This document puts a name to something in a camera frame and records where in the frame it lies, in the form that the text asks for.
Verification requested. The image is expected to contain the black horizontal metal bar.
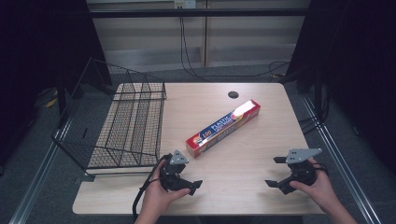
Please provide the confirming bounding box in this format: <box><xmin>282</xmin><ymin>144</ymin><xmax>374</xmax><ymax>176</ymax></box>
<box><xmin>89</xmin><ymin>7</ymin><xmax>313</xmax><ymax>19</ymax></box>

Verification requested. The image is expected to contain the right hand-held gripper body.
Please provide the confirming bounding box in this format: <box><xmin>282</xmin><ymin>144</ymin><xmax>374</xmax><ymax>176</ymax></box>
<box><xmin>277</xmin><ymin>147</ymin><xmax>323</xmax><ymax>196</ymax></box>

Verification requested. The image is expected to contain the yellow floor object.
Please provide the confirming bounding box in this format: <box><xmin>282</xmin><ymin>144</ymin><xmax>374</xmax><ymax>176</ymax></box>
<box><xmin>36</xmin><ymin>87</ymin><xmax>60</xmax><ymax>109</ymax></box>

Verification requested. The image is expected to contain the white wall power outlet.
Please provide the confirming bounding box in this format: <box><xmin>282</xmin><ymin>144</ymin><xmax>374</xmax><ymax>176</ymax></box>
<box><xmin>173</xmin><ymin>0</ymin><xmax>197</xmax><ymax>9</ymax></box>

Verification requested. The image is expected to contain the dark curtain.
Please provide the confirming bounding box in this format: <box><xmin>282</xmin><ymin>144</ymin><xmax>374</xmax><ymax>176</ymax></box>
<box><xmin>0</xmin><ymin>0</ymin><xmax>113</xmax><ymax>169</ymax></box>
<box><xmin>284</xmin><ymin>0</ymin><xmax>396</xmax><ymax>175</ymax></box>

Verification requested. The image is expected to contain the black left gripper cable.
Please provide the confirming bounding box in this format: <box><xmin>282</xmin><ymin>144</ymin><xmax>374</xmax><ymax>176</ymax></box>
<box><xmin>132</xmin><ymin>158</ymin><xmax>166</xmax><ymax>222</ymax></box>

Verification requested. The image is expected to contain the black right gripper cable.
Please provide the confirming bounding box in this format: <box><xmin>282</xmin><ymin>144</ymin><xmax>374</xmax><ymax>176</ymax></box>
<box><xmin>311</xmin><ymin>161</ymin><xmax>330</xmax><ymax>175</ymax></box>

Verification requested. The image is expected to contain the grey metal floor rail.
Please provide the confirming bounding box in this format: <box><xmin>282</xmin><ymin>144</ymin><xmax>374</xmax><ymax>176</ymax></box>
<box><xmin>301</xmin><ymin>94</ymin><xmax>382</xmax><ymax>224</ymax></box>
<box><xmin>8</xmin><ymin>119</ymin><xmax>73</xmax><ymax>224</ymax></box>

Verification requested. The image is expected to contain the long red blue wrap box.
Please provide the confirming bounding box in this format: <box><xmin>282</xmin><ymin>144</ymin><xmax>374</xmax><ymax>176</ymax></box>
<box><xmin>185</xmin><ymin>99</ymin><xmax>262</xmax><ymax>160</ymax></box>

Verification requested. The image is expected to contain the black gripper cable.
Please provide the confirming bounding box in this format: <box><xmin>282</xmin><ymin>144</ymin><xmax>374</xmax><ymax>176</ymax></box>
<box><xmin>132</xmin><ymin>158</ymin><xmax>166</xmax><ymax>222</ymax></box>
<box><xmin>311</xmin><ymin>161</ymin><xmax>330</xmax><ymax>175</ymax></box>

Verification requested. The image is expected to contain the person's right hand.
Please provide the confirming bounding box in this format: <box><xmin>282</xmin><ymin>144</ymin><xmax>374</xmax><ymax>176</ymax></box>
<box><xmin>289</xmin><ymin>157</ymin><xmax>339</xmax><ymax>213</ymax></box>

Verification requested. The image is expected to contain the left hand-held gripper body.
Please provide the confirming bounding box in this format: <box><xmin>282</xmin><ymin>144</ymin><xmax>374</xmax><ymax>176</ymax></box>
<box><xmin>159</xmin><ymin>149</ymin><xmax>191</xmax><ymax>192</ymax></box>

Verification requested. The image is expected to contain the black floor cable bundle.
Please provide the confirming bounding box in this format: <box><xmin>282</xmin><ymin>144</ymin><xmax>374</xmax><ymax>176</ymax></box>
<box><xmin>299</xmin><ymin>90</ymin><xmax>332</xmax><ymax>135</ymax></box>

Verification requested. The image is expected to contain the person's left hand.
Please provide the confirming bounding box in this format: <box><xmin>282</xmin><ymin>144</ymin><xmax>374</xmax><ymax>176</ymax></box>
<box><xmin>140</xmin><ymin>160</ymin><xmax>191</xmax><ymax>217</ymax></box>

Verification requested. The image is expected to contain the black wire mesh basket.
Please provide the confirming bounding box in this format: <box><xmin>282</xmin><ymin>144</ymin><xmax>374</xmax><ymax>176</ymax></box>
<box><xmin>51</xmin><ymin>57</ymin><xmax>168</xmax><ymax>175</ymax></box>

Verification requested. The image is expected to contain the black hanging wall cable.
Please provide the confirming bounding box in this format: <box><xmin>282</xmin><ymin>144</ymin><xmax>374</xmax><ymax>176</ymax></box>
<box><xmin>178</xmin><ymin>16</ymin><xmax>291</xmax><ymax>79</ymax></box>

